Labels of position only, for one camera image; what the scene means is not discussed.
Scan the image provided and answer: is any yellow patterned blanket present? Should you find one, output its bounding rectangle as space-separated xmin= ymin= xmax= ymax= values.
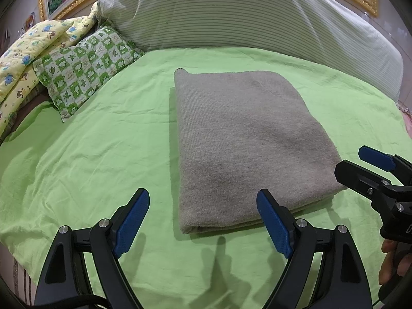
xmin=1 ymin=4 xmax=97 ymax=140

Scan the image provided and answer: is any green checkered cushion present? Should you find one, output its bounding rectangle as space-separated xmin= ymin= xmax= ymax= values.
xmin=33 ymin=26 xmax=144 ymax=121

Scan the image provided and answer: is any right hand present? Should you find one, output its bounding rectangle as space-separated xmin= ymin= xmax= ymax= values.
xmin=379 ymin=239 xmax=412 ymax=285

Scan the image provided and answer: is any striped white pillow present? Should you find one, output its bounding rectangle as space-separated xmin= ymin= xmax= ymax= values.
xmin=97 ymin=0 xmax=404 ymax=100

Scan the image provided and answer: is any beige knit sweater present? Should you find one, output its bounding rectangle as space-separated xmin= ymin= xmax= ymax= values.
xmin=174 ymin=68 xmax=343 ymax=234

